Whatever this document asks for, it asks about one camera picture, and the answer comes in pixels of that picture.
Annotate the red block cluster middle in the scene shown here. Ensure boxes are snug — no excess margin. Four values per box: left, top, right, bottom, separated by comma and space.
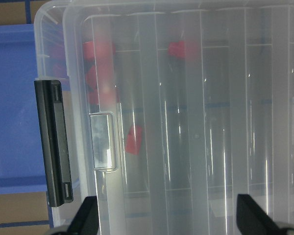
85, 64, 114, 90

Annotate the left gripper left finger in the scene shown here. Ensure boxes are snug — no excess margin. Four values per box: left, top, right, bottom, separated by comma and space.
67, 196, 99, 235

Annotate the blue plastic tray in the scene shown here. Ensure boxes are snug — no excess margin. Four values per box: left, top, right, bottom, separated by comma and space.
0, 24, 47, 194

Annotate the red block far centre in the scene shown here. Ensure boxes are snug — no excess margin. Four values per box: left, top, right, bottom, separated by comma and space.
168, 41, 200, 59

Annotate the clear plastic storage box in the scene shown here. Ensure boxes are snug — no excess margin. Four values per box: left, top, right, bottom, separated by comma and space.
34, 0, 294, 235

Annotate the red block lone near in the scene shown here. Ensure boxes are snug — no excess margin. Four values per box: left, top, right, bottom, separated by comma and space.
125, 125, 143, 155

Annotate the red block cluster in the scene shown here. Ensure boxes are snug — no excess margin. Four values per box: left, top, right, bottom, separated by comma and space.
82, 41, 116, 61
85, 64, 114, 90
87, 89, 120, 106

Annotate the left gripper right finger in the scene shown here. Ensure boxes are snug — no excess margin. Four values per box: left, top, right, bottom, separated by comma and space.
236, 194, 281, 235

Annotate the red block cluster upper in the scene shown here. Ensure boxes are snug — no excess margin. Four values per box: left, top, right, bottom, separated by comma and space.
82, 41, 116, 61

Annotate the black box latch handle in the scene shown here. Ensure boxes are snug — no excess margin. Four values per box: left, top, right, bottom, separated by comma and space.
34, 80, 74, 207

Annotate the clear plastic box lid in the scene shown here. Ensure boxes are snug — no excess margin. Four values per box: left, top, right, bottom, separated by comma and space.
63, 0, 294, 235

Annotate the red block cluster lower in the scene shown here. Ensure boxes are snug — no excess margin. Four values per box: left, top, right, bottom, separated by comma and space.
87, 89, 120, 106

